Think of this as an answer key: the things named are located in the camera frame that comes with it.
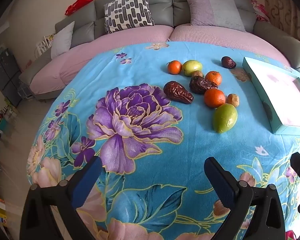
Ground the small red date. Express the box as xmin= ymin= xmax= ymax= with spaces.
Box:
xmin=220 ymin=56 xmax=237 ymax=69

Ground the red bag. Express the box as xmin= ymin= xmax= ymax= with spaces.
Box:
xmin=65 ymin=0 xmax=94 ymax=16

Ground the dark brown wrinkled date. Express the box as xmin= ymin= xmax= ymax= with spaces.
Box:
xmin=189 ymin=76 xmax=218 ymax=95

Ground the large orange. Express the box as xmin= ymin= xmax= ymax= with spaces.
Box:
xmin=204 ymin=88 xmax=226 ymax=108

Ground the round green jujube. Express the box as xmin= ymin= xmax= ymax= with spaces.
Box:
xmin=182 ymin=60 xmax=203 ymax=77

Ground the orange with twig stem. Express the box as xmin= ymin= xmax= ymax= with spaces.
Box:
xmin=166 ymin=60 xmax=182 ymax=75

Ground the pink bag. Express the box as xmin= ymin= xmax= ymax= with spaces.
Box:
xmin=251 ymin=0 xmax=270 ymax=23

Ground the cluttered shelf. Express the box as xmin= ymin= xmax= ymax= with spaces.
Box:
xmin=0 ymin=97 xmax=18 ymax=230

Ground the pink sofa cover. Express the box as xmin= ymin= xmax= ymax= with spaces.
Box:
xmin=30 ymin=25 xmax=290 ymax=98

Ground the pointed green jujube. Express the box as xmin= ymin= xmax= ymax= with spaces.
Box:
xmin=212 ymin=103 xmax=238 ymax=134

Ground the beige patterned curtain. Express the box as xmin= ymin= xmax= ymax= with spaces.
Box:
xmin=261 ymin=0 xmax=300 ymax=53

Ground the long reddish brown date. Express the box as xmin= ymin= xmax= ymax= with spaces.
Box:
xmin=163 ymin=81 xmax=194 ymax=105

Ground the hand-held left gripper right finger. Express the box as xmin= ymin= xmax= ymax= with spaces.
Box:
xmin=204 ymin=157 xmax=287 ymax=240

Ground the blue floral blanket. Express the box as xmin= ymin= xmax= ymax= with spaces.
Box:
xmin=26 ymin=41 xmax=300 ymax=240

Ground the dark grey cabinet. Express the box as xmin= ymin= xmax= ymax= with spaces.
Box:
xmin=0 ymin=49 xmax=23 ymax=108

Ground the light grey pillow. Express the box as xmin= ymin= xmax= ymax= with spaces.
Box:
xmin=51 ymin=21 xmax=75 ymax=59

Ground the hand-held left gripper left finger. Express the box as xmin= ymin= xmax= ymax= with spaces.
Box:
xmin=19 ymin=156 xmax=106 ymax=240

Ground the small orange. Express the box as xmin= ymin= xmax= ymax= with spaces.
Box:
xmin=205 ymin=71 xmax=223 ymax=86

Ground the black and white patterned pillow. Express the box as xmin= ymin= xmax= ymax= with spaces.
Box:
xmin=104 ymin=0 xmax=155 ymax=34

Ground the lilac pillow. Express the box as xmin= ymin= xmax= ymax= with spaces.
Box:
xmin=184 ymin=0 xmax=247 ymax=32

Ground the teal cardboard box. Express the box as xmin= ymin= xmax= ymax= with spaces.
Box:
xmin=242 ymin=57 xmax=300 ymax=135

